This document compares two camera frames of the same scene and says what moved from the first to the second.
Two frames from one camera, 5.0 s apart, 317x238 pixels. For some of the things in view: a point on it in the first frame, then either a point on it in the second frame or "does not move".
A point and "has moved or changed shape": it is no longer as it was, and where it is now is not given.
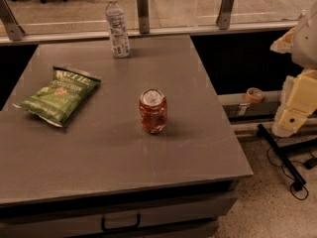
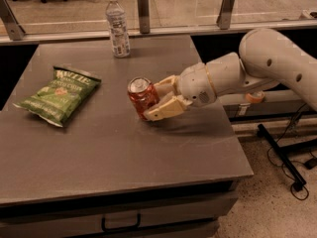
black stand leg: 298,181 does not move
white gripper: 306,44 → 194,83
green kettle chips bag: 59,96 does not move
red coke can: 154,111 has moved or changed shape
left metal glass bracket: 9,21 does not move
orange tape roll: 255,95 does not move
